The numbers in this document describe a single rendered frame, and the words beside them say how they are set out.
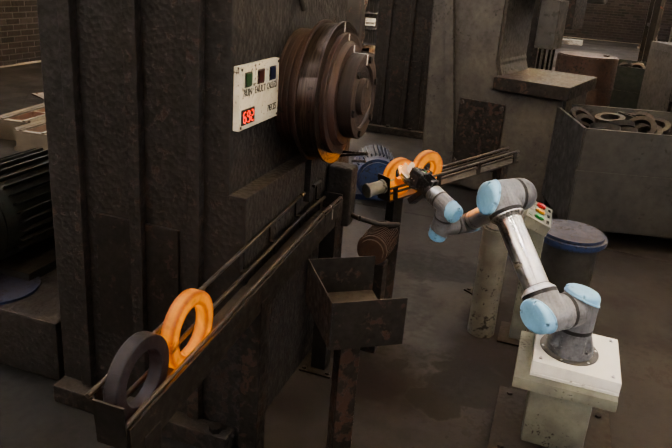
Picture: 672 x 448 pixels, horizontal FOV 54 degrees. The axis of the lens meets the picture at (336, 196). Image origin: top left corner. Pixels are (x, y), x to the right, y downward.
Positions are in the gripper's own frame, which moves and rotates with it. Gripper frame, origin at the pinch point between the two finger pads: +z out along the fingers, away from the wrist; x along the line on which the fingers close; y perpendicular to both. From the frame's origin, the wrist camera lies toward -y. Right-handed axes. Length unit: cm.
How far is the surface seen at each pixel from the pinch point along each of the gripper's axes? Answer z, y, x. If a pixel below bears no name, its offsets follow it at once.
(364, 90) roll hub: -14, 47, 45
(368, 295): -64, 7, 65
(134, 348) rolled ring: -76, 27, 141
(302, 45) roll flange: -1, 56, 64
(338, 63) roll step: -12, 55, 57
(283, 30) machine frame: 4, 59, 69
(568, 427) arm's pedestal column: -112, -29, 2
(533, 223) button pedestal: -45, -1, -37
